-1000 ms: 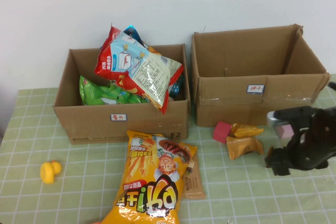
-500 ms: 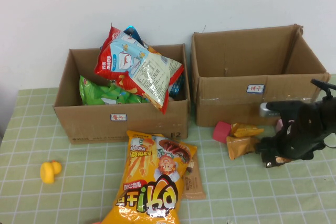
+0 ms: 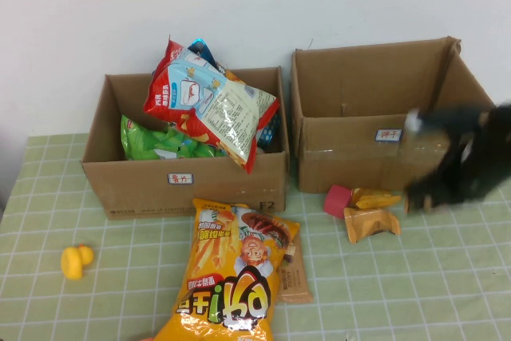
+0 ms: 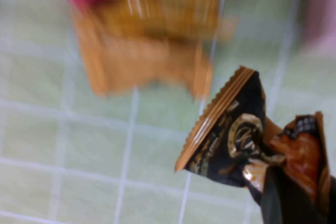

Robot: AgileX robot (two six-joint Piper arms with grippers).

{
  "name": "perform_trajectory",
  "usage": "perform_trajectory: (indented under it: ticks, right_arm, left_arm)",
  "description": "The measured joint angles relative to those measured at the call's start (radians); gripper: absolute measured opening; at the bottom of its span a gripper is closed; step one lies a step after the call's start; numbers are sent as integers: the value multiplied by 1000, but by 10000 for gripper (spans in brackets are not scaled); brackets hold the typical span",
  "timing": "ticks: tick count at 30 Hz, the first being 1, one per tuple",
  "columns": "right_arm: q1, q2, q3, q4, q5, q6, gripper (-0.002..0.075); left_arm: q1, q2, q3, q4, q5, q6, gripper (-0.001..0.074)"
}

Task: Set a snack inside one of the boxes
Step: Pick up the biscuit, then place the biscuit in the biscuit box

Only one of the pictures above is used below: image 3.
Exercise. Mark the yellow rubber duck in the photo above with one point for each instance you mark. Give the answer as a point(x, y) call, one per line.
point(76, 263)

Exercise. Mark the red white shrimp chip bag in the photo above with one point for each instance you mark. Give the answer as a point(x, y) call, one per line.
point(223, 117)

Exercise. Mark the tan biscuit packet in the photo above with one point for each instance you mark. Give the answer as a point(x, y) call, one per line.
point(367, 223)

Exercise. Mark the green checkered tablecloth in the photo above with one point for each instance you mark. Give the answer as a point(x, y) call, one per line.
point(40, 309)

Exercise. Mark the orange and blue chip bag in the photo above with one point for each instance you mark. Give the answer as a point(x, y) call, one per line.
point(228, 74)

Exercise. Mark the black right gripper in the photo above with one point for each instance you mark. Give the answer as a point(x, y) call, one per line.
point(475, 181)

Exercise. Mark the blue dotted snack bag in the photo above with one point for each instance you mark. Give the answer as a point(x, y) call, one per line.
point(269, 131)

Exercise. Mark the white handwritten label sticker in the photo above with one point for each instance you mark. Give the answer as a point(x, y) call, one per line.
point(388, 135)
point(180, 178)

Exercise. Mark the small orange snack packet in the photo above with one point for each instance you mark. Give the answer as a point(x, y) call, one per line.
point(375, 199)

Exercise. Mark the brown flat cracker packet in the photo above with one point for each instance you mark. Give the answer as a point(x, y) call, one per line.
point(295, 285)

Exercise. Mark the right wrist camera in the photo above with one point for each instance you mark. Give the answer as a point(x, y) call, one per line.
point(439, 121)

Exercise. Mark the taped cardboard box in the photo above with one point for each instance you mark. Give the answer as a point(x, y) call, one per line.
point(351, 169)

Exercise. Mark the large yellow chip bag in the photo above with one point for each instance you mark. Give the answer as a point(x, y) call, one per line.
point(223, 261)

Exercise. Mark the dark pink cube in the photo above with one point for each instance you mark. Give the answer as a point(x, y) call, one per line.
point(335, 201)

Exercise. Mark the dark blue chip bag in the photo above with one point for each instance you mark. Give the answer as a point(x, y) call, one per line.
point(199, 47)

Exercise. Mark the cardboard box printed F2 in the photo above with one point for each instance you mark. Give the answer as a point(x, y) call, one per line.
point(135, 193)

